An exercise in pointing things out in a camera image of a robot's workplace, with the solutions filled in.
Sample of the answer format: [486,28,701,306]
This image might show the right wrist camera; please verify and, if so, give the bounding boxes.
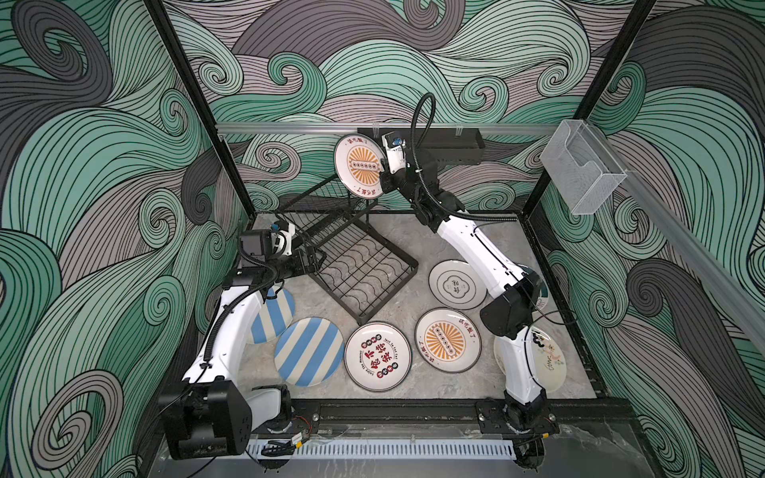
[382,131,406,174]

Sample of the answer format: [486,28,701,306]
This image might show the clear plastic holder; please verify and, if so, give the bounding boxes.
[540,119,627,216]

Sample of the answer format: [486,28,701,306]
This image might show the green red rimmed plate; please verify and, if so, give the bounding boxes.
[519,264,550,310]

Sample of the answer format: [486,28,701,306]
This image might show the white slotted cable duct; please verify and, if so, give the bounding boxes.
[280,439,516,461]

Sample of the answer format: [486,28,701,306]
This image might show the aluminium rail right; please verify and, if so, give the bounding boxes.
[589,125,764,352]

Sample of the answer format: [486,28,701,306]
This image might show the white plate red characters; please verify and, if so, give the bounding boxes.
[344,322,412,392]

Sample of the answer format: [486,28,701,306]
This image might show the blue striped plate far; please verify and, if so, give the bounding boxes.
[250,289,296,345]

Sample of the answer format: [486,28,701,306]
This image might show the black perforated metal tray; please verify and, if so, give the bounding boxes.
[357,127,486,165]

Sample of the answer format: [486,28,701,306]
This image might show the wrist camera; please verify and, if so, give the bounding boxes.
[271,220,296,256]
[382,131,406,174]

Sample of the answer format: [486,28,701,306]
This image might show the blue striped plate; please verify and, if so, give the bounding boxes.
[274,317,345,388]
[250,289,296,345]

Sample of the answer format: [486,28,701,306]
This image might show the white plate black motif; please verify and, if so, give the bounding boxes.
[428,260,487,310]

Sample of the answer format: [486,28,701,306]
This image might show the black wire dish rack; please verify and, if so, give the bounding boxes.
[276,175,418,326]

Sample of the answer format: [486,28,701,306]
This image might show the blue striped plate near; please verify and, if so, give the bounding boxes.
[274,317,345,388]

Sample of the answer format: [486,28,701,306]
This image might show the aluminium rail back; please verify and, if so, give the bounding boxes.
[215,121,558,137]

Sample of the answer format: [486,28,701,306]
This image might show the cream plate with drawing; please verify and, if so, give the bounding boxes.
[493,327,567,392]

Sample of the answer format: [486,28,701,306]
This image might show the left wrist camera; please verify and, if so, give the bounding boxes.
[271,220,296,256]

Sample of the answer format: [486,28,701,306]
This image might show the orange sunburst plate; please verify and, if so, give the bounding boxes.
[414,308,482,374]
[334,133,384,200]

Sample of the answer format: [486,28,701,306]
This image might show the aluminium rail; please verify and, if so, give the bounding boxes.
[215,121,558,137]
[589,125,764,352]

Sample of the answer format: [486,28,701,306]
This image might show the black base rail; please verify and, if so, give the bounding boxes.
[253,398,635,436]

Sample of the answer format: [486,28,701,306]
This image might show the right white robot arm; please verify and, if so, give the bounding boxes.
[381,93,558,434]

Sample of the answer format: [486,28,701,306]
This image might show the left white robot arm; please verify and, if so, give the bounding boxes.
[157,219,322,460]

